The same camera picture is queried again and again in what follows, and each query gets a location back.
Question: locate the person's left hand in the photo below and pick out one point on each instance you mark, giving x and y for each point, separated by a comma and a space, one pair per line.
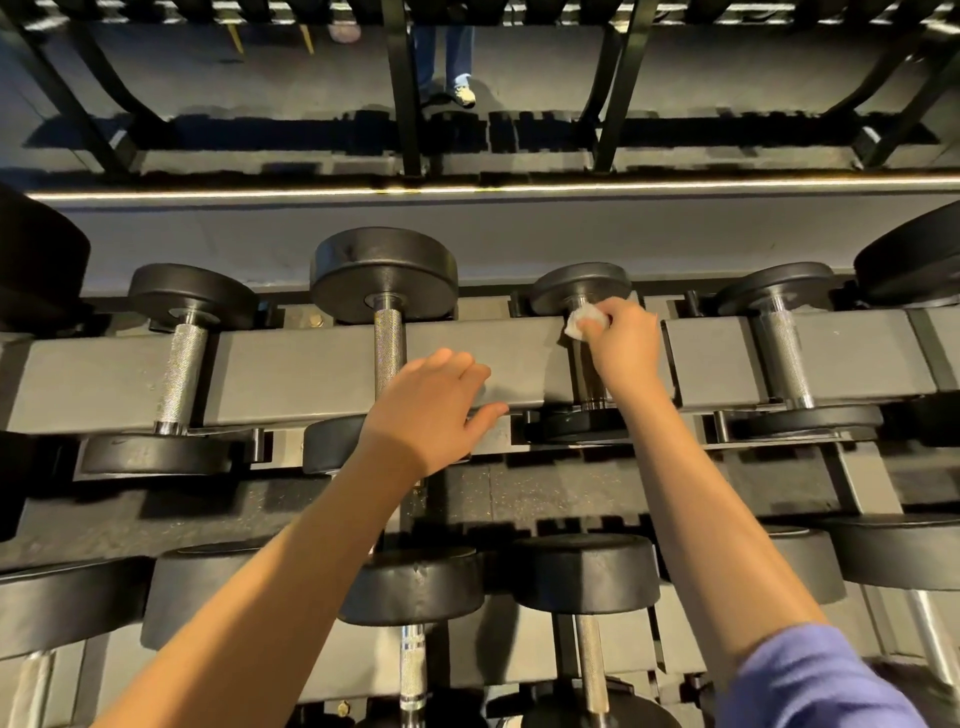
424, 416

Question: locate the person's right hand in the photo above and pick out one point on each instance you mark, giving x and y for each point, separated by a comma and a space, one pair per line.
626, 349

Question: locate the person's right fingers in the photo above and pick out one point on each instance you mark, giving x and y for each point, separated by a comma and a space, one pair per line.
606, 313

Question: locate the person's left thumb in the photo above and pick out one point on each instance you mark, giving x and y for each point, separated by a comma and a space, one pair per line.
489, 418

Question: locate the white cleaning wipe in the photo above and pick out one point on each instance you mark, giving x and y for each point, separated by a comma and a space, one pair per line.
576, 324

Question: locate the person's left forearm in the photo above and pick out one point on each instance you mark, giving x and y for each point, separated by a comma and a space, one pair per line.
285, 585

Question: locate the person's right forearm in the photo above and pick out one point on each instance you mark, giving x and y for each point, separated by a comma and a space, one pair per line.
697, 525

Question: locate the row of black dumbbells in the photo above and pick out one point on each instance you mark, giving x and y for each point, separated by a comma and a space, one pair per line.
384, 270
585, 574

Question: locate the grey metal dumbbell rack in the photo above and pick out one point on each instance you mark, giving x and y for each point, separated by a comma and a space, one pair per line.
300, 375

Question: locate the purple shirt sleeve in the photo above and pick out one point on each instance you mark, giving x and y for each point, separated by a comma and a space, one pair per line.
810, 682

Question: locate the wall mirror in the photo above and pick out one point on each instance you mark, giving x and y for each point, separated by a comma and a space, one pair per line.
262, 67

